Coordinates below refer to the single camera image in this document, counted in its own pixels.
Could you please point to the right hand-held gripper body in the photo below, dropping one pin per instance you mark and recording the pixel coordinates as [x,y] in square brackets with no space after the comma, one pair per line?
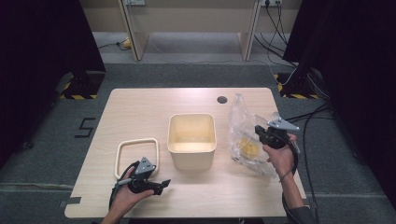
[275,139]

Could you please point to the yellow floor object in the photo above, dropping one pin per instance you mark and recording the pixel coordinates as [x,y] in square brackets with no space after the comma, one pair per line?
[127,43]

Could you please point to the dark round table grommet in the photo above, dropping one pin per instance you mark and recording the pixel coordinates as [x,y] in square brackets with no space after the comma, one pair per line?
[222,100]

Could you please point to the white power strip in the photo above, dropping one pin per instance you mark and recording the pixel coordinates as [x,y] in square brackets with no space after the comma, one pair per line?
[271,2]

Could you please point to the cream plastic bin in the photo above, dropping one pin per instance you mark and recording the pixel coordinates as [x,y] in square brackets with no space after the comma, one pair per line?
[191,158]

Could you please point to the clear smiley plastic bag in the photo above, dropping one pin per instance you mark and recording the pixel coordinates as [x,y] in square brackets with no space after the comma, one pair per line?
[243,130]

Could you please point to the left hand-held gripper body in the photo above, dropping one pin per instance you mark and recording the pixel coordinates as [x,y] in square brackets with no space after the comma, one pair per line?
[140,186]

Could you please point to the black curtain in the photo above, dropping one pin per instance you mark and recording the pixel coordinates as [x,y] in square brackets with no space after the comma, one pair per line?
[37,62]
[358,77]

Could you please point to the white wall socket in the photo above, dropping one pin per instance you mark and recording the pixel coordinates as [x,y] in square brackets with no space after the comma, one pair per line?
[134,2]

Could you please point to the striped black stand base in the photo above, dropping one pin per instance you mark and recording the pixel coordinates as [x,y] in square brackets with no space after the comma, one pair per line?
[82,85]
[295,88]

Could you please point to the person's right hand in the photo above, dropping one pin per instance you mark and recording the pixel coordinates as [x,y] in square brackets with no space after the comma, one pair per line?
[283,160]

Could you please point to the person's left hand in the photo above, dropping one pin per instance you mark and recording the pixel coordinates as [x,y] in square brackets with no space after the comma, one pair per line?
[123,199]

